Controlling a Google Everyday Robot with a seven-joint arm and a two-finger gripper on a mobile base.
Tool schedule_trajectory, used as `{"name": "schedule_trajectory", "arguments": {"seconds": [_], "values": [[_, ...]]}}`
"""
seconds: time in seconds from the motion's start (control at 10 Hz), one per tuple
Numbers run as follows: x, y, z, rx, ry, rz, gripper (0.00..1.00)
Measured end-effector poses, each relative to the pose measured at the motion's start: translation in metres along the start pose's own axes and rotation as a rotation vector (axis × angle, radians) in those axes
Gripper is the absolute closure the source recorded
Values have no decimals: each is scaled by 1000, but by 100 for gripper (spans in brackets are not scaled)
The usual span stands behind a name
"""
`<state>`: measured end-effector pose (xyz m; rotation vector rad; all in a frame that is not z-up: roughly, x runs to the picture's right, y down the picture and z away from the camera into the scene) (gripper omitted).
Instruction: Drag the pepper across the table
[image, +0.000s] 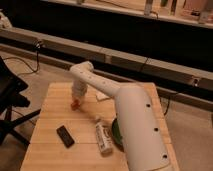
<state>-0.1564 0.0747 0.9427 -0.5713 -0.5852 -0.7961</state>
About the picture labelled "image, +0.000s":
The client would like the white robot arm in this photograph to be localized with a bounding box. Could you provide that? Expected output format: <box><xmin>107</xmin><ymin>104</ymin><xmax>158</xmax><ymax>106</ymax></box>
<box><xmin>70</xmin><ymin>61</ymin><xmax>173</xmax><ymax>171</ymax></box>

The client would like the paper scrap on table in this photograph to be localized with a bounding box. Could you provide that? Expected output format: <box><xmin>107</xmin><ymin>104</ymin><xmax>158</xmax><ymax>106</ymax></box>
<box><xmin>96</xmin><ymin>92</ymin><xmax>109</xmax><ymax>101</ymax></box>

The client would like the white plastic bottle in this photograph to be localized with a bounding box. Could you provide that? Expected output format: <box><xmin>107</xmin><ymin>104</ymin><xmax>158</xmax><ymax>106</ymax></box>
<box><xmin>95</xmin><ymin>117</ymin><xmax>113</xmax><ymax>155</ymax></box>

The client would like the black rectangular phone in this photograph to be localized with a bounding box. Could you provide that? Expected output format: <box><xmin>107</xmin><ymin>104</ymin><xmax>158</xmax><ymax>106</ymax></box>
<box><xmin>56</xmin><ymin>126</ymin><xmax>75</xmax><ymax>148</ymax></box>

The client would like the green round object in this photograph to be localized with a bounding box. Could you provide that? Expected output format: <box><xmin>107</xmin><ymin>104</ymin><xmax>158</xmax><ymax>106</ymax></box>
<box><xmin>111</xmin><ymin>119</ymin><xmax>123</xmax><ymax>146</ymax></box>

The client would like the black office chair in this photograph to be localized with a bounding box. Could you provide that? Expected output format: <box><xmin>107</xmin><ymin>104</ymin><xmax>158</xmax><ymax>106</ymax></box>
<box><xmin>0</xmin><ymin>56</ymin><xmax>40</xmax><ymax>146</ymax></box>

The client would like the black floor cable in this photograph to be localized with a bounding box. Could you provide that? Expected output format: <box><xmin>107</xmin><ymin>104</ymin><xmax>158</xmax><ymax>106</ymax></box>
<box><xmin>2</xmin><ymin>41</ymin><xmax>44</xmax><ymax>76</ymax></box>

